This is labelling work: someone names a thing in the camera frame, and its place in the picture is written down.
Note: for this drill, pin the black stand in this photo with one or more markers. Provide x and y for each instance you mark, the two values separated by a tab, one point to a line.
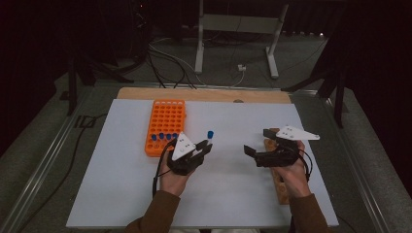
73	84
338	97

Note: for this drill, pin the orange test tube rack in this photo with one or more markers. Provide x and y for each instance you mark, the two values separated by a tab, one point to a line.
165	116

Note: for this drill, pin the wooden test tube rack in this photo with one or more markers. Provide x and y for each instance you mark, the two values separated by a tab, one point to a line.
281	191

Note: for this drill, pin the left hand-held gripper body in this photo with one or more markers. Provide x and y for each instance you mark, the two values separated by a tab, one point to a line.
183	149

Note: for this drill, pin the white plug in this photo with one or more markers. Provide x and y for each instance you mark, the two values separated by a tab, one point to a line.
241	68

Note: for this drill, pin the person's right hand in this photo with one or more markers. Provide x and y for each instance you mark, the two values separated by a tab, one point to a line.
296	181

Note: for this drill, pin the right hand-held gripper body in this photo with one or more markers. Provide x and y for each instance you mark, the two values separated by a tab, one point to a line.
278	158

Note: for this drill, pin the white metal desk frame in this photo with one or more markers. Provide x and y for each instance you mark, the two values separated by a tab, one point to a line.
239	24

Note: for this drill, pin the person's left hand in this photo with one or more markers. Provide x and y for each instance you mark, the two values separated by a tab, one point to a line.
173	183

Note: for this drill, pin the white table mat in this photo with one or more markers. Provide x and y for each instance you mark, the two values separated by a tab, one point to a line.
129	187

